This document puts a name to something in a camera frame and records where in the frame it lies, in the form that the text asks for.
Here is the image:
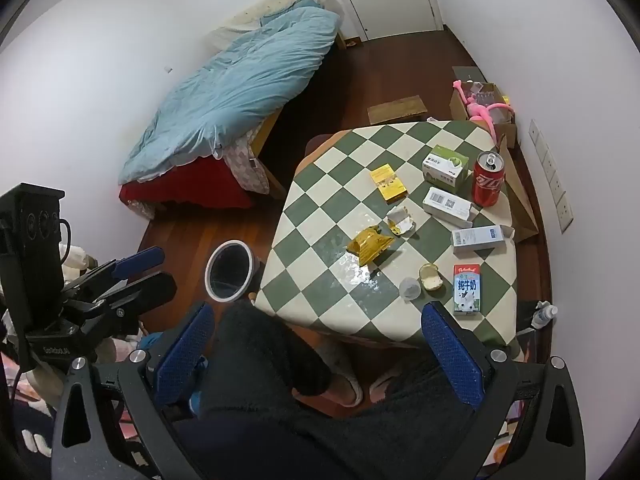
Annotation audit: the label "yellow box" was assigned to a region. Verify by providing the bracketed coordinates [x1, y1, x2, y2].
[370, 165, 408, 205]

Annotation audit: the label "green checkered tablecloth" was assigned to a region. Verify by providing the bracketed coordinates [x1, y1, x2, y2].
[252, 120, 518, 348]

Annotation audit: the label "clear plastic packaging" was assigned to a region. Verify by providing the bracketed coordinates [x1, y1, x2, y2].
[467, 81, 503, 108]

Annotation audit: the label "pink plush toy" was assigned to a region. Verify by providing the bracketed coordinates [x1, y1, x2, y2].
[452, 79, 513, 143]

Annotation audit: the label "green and white box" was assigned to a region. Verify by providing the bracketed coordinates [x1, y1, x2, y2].
[421, 145, 471, 191]

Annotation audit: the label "flat brown cardboard box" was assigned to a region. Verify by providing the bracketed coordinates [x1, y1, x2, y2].
[367, 95, 428, 126]

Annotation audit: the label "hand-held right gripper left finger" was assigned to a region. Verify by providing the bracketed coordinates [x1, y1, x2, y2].
[52, 301, 216, 480]

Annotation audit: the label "milk carton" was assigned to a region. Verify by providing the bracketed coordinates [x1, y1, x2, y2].
[452, 263, 482, 316]

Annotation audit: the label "white and blue box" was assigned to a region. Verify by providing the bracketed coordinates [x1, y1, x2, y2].
[451, 224, 516, 248]

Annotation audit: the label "bed with blue duvet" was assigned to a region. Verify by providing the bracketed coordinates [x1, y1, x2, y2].
[117, 6, 341, 184]

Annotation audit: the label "white rimmed trash bin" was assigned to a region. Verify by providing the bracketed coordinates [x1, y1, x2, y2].
[205, 240, 261, 303]

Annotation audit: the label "pink slipper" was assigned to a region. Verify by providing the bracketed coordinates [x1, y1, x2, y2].
[320, 340, 363, 408]
[370, 365, 402, 402]

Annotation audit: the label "red blanket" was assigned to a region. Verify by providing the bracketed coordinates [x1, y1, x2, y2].
[119, 157, 253, 211]

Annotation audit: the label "red soda can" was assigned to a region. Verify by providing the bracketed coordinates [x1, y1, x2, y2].
[472, 151, 506, 208]

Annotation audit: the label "person's black pants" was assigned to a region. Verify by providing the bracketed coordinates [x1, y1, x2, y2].
[172, 300, 501, 480]

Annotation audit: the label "clear plastic bottle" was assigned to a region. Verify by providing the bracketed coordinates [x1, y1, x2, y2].
[531, 301, 558, 330]

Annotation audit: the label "torn white packaging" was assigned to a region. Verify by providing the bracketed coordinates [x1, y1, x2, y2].
[386, 205, 416, 237]

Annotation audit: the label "white bed sheet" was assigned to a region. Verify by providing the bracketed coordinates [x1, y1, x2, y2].
[207, 0, 326, 51]

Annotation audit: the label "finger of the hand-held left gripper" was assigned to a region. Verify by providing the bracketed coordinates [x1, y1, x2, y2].
[64, 246, 166, 297]
[75, 272, 178, 333]

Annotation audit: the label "yellow snack wrapper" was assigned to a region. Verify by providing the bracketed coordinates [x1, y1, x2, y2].
[347, 226, 396, 267]

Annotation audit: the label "brown paper bag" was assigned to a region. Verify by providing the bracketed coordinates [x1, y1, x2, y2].
[495, 135, 541, 243]

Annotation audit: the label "white fluffy cloth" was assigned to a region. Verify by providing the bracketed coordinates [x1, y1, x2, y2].
[60, 244, 98, 281]

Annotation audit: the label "small beige clamshell container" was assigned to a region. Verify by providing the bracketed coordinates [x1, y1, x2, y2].
[418, 262, 443, 292]

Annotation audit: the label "wooden bed frame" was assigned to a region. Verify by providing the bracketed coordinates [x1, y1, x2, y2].
[250, 30, 348, 201]

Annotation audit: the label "floral mattress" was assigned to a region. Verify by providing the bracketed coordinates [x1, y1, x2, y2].
[222, 130, 271, 196]

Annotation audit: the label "white barcode box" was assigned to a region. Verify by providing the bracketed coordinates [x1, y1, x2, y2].
[422, 186, 477, 227]

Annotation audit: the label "open cardboard box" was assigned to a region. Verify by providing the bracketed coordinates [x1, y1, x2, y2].
[449, 66, 517, 148]

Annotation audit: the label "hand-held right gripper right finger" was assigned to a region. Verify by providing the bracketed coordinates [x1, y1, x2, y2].
[421, 301, 586, 480]

